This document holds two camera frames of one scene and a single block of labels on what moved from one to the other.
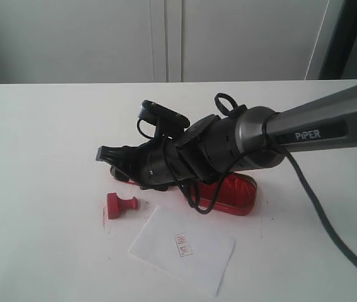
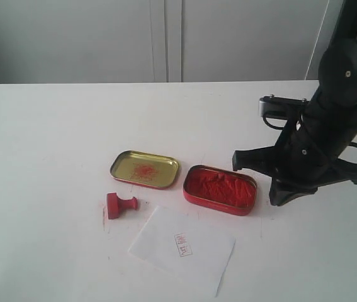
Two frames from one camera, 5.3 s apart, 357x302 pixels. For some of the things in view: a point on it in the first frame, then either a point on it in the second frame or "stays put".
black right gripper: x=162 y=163 to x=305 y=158
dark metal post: x=351 y=16 stays put
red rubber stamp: x=116 y=204 stays put
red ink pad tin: x=237 y=194 stays put
